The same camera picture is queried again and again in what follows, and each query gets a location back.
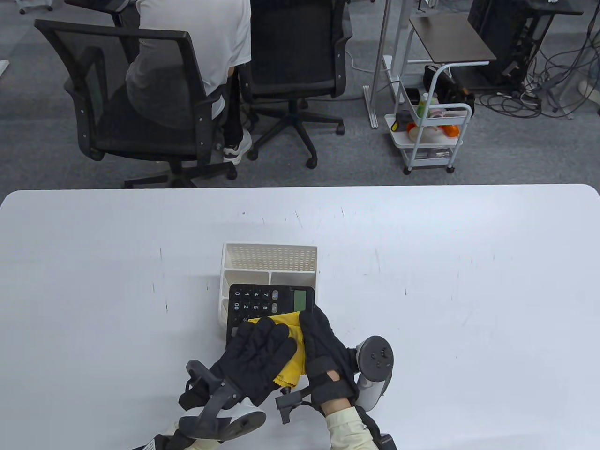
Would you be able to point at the black mesh office chair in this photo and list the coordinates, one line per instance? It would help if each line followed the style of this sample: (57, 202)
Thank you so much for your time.
(290, 47)
(136, 122)

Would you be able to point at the person's left hand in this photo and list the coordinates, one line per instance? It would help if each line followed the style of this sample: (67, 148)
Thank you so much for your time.
(253, 361)

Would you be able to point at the white plastic organizer basket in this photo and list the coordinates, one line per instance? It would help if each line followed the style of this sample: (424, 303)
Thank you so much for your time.
(269, 258)

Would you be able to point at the dark grey handheld controller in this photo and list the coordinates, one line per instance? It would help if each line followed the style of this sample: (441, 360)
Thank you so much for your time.
(375, 363)
(220, 417)

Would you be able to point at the black equipment stand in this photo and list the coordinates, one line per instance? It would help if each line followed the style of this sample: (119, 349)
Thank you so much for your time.
(501, 37)

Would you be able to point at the black calculator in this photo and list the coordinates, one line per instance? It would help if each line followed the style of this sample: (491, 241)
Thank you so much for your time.
(258, 300)

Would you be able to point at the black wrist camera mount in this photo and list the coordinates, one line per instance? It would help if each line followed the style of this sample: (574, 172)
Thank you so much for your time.
(290, 403)

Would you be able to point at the orange object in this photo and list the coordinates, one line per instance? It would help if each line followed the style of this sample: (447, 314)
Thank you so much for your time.
(449, 130)

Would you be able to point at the person's right forearm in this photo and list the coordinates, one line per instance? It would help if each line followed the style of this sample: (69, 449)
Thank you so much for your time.
(347, 431)

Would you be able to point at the yellow cleaning cloth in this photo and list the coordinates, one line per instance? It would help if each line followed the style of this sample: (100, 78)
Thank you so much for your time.
(293, 361)

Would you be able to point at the green bottle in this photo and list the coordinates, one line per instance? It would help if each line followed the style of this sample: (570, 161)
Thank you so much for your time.
(423, 105)

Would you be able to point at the black battery pack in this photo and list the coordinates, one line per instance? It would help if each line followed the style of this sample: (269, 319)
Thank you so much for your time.
(154, 443)
(386, 441)

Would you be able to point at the person's right hand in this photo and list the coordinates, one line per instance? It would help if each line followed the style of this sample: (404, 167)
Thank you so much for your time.
(328, 351)

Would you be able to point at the white metal frame stand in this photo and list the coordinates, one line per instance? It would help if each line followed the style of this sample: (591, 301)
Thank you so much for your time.
(382, 61)

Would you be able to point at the brown top side table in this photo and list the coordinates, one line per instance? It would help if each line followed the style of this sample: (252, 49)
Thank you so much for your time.
(450, 40)

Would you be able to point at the white wheeled utility cart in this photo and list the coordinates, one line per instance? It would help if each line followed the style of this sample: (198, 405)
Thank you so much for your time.
(436, 150)

